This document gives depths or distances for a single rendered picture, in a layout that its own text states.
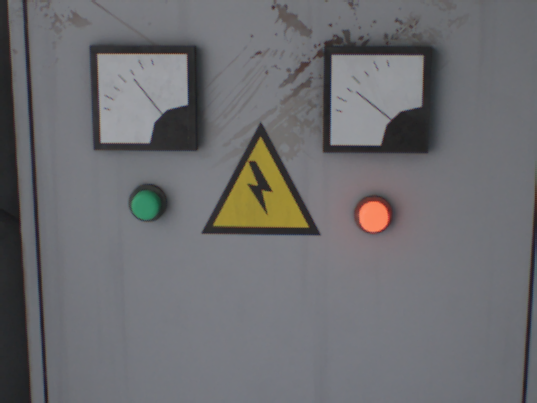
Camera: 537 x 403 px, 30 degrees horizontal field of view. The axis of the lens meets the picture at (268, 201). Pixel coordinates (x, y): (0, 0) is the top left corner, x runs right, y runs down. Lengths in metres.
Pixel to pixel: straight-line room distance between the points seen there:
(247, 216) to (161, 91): 0.12
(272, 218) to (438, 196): 0.13
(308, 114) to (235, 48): 0.07
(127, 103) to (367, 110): 0.18
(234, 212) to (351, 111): 0.12
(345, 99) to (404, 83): 0.05
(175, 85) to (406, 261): 0.23
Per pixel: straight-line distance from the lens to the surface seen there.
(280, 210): 0.79
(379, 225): 0.78
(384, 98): 0.76
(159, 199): 0.79
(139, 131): 0.78
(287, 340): 0.82
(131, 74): 0.78
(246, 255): 0.80
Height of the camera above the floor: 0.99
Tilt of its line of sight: 13 degrees down
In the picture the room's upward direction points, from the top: straight up
